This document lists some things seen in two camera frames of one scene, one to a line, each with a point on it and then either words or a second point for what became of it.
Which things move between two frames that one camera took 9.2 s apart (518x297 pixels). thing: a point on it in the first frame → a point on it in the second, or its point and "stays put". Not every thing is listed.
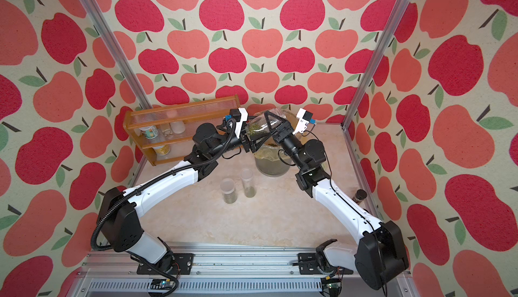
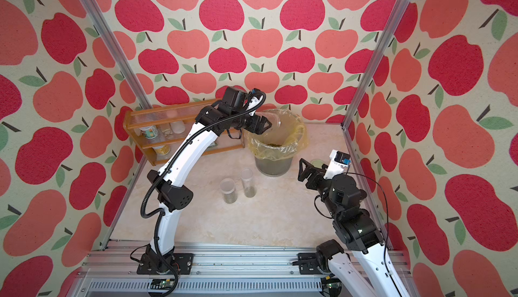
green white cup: (150, 131) stays put
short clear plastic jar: (230, 194) stays put
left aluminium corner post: (110, 42) stays put
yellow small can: (164, 150) stays put
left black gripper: (247, 144) → (262, 127)
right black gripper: (282, 134) → (318, 176)
